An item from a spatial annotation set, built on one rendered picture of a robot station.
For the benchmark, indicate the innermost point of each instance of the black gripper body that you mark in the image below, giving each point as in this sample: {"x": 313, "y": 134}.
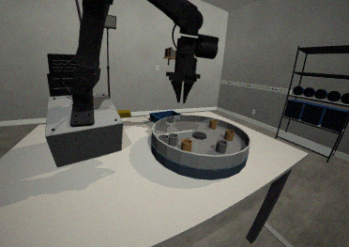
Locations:
{"x": 183, "y": 68}

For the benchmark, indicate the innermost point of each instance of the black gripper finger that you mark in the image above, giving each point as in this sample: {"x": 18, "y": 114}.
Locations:
{"x": 175, "y": 84}
{"x": 186, "y": 88}

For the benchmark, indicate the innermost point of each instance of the bronze bushing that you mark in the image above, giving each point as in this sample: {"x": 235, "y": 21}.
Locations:
{"x": 229, "y": 135}
{"x": 213, "y": 125}
{"x": 187, "y": 146}

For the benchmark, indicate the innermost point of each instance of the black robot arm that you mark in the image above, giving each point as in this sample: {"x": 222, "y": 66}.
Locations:
{"x": 87, "y": 72}

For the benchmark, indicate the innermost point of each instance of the grey metal bushing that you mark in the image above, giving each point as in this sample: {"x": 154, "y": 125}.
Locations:
{"x": 221, "y": 146}
{"x": 164, "y": 136}
{"x": 173, "y": 141}

